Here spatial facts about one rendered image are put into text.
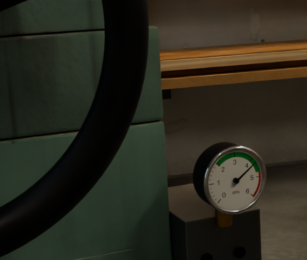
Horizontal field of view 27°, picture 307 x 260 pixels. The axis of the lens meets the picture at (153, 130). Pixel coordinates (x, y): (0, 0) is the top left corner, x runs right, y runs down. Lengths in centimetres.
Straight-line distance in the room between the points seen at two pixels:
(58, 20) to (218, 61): 210
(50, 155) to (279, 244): 176
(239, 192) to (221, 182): 2
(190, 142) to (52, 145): 261
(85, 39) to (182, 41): 254
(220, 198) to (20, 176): 18
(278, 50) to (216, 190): 224
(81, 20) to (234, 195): 21
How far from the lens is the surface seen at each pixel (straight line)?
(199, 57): 269
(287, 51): 277
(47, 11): 58
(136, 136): 61
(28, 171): 59
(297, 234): 239
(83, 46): 59
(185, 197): 68
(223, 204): 59
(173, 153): 317
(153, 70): 61
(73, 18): 58
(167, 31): 310
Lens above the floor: 81
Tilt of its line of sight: 10 degrees down
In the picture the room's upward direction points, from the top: 3 degrees counter-clockwise
